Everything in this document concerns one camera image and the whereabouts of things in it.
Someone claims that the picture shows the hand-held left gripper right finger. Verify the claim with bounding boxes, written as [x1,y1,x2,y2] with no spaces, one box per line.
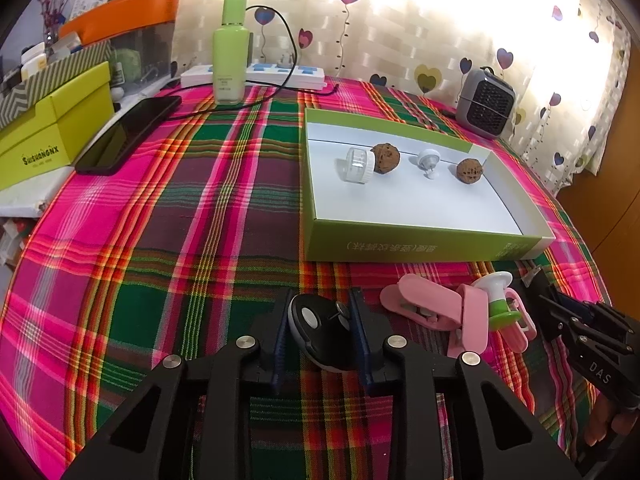
[347,287,581,480]

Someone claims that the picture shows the black round disc white dots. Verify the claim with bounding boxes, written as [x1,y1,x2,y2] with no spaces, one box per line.
[287,294,353,373]

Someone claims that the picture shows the clear plastic storage bin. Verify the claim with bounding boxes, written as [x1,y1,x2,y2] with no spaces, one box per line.
[107,20,176,96]

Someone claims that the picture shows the white power strip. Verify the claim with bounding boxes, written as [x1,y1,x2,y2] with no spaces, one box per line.
[180,62,327,92]

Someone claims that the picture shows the small brown walnut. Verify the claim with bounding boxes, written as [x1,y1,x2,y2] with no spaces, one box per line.
[456,158,486,186]

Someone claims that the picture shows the brown wooden panel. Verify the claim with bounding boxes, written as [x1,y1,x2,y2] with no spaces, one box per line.
[555,25,640,306]

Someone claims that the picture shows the green and white spool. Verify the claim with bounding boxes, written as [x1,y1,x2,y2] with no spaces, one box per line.
[472,271,526,332]

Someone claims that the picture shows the orange bin lid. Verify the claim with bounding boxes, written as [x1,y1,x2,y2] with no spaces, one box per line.
[59,0,180,46]

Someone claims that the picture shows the yellow-green shoe box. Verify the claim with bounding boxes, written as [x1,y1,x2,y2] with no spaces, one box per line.
[0,61,113,192]

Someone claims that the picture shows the person's right hand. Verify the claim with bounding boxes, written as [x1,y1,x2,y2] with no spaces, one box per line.
[582,399,640,448]

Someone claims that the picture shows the green lotion bottle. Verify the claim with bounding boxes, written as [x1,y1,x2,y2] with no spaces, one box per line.
[212,0,249,107]

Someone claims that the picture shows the short pink plastic clip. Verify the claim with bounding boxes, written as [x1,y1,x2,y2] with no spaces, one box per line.
[446,284,488,358]

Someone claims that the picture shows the grey chevron striped box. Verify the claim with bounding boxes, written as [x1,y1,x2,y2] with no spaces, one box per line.
[0,40,113,133]

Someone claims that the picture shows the small white knob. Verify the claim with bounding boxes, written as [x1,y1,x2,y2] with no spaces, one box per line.
[410,149,441,181]

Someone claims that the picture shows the large brown walnut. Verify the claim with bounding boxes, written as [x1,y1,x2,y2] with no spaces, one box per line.
[371,142,402,175]

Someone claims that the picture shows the heart print curtain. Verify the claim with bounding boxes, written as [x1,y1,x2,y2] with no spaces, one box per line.
[170,0,633,196]

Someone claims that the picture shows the grey small fan heater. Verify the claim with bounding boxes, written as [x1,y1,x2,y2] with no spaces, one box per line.
[456,66,516,140]

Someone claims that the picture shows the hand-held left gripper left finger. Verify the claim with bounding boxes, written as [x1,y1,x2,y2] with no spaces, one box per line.
[60,290,296,480]

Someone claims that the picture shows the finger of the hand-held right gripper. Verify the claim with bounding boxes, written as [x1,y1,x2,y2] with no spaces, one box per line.
[557,292,640,341]
[539,295,588,346]

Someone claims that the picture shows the green cardboard box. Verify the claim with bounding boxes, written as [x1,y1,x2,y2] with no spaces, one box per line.
[300,107,557,262]

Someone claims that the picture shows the black cable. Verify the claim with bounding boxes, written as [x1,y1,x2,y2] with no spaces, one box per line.
[167,5,343,121]

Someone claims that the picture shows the purple flower branches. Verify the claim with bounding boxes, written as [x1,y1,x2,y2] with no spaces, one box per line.
[37,0,76,41]

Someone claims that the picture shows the black smartphone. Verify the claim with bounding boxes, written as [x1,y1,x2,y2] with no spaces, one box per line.
[74,95,182,177]

